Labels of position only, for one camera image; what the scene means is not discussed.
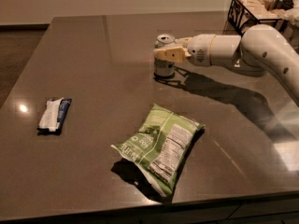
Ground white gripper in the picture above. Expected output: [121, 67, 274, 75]
[153, 35, 216, 67]

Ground silver green 7up can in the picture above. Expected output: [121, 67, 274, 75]
[154, 34, 175, 78]

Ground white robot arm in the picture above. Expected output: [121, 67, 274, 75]
[153, 24, 299, 105]

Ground green chip bag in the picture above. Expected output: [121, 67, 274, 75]
[112, 104, 205, 197]

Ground blue white snack wrapper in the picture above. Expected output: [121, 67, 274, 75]
[37, 98, 72, 133]

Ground black wire basket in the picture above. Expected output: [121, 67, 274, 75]
[227, 0, 292, 35]

